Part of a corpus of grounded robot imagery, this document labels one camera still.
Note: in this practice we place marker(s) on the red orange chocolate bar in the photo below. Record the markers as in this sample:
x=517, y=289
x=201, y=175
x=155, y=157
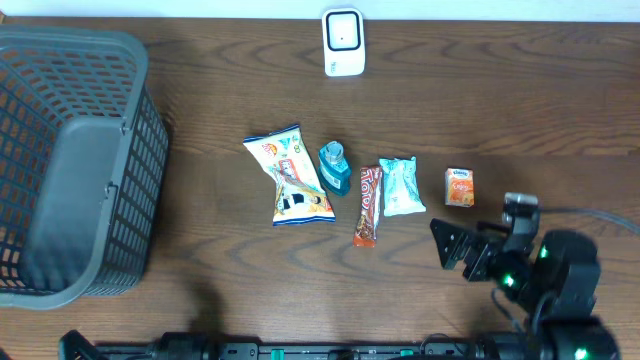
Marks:
x=366, y=228

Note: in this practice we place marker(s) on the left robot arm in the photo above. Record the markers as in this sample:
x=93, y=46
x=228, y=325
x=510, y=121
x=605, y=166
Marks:
x=170, y=346

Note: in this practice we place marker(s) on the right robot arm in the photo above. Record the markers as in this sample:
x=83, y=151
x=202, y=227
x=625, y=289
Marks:
x=554, y=284

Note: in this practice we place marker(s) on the white barcode scanner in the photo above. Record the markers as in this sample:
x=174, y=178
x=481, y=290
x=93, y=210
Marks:
x=343, y=42

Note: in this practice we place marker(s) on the grey plastic basket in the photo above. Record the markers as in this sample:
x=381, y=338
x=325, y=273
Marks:
x=83, y=155

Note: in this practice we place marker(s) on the teal mouthwash bottle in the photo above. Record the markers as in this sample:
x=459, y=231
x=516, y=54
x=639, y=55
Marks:
x=334, y=170

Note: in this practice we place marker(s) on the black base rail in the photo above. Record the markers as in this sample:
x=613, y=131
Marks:
x=438, y=349

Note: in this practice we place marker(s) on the orange tissue box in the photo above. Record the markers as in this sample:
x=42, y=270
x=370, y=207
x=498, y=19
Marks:
x=459, y=185

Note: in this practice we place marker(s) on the yellow snack bag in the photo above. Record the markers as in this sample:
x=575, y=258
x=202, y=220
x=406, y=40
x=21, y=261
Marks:
x=299, y=197

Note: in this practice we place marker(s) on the light blue tissue pack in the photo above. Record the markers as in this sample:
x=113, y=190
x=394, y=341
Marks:
x=401, y=193

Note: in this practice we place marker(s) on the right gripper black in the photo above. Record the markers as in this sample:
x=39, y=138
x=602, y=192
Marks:
x=488, y=251

